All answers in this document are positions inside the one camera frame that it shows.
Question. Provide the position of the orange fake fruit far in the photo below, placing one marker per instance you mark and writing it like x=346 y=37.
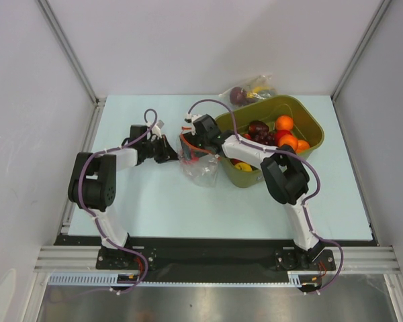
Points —
x=284 y=122

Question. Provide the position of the clear zip bag orange seal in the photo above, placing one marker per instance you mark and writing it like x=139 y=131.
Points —
x=203 y=173

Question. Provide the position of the olive green plastic bin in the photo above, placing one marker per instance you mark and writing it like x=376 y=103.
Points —
x=305 y=128

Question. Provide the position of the orange fake fruit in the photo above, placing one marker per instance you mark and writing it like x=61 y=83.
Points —
x=302 y=146
x=284 y=122

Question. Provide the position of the orange fake fruit near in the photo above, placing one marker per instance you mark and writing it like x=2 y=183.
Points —
x=302 y=146

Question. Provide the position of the small orange fake tangerine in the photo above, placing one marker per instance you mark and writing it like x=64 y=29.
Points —
x=288 y=140

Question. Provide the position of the red fake apple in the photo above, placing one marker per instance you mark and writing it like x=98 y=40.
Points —
x=280 y=133
x=189 y=158

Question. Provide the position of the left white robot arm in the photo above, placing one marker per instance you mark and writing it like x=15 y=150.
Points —
x=92 y=186

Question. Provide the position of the yellow fake apple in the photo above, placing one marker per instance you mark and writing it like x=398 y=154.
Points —
x=243 y=167

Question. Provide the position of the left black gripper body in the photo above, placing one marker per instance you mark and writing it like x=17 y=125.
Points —
x=153 y=150

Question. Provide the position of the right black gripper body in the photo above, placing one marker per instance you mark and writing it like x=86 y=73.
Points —
x=191 y=145

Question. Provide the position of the aluminium frame rail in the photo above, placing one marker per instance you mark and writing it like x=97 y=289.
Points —
x=67 y=259

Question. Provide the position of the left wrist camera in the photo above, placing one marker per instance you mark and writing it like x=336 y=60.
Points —
x=157 y=129

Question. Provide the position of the white slotted cable duct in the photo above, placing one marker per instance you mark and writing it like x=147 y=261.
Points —
x=124 y=280

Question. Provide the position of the dark purple fake grapes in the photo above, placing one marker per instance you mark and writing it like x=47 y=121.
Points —
x=262 y=137

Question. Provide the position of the dark purple fake plum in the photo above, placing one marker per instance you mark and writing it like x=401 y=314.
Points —
x=238 y=96

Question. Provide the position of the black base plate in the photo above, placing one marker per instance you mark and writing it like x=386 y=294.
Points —
x=203 y=259

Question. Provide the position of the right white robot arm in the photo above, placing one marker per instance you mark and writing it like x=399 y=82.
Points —
x=284 y=172

